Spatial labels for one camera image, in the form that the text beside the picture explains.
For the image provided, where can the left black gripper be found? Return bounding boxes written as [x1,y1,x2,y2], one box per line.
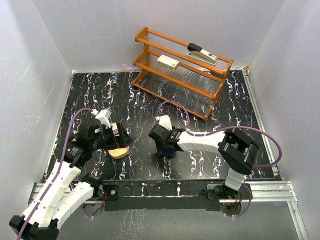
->
[90,121,133,151]

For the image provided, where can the stack of credit cards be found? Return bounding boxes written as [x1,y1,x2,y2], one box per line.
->
[110,122,120,137]

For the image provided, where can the blue card holder wallet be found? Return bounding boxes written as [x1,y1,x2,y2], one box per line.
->
[158,147,176,158]

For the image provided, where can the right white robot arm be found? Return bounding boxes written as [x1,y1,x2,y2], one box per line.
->
[148,124,260,199]

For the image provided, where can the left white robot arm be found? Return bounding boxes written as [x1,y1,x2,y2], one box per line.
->
[9,116,133,240]

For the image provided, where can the orange wooden three-tier rack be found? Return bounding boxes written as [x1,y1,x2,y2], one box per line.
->
[132,27,233,120]

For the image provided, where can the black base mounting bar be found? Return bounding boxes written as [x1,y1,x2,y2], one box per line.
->
[102,179,252,211]

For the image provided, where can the white staples box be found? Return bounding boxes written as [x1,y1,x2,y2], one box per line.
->
[157,54,180,71]

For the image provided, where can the black and beige stapler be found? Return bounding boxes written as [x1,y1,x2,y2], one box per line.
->
[186,43,218,66]

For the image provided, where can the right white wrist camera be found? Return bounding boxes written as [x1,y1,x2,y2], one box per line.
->
[155,115,173,131]

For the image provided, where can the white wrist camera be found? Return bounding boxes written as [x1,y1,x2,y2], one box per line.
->
[155,115,173,131]
[91,109,111,128]

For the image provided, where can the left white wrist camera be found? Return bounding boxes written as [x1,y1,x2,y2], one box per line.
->
[91,109,111,128]

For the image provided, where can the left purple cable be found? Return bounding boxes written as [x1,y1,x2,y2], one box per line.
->
[16,107,96,240]

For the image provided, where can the aluminium frame rail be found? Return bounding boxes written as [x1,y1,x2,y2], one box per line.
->
[241,66,309,240]

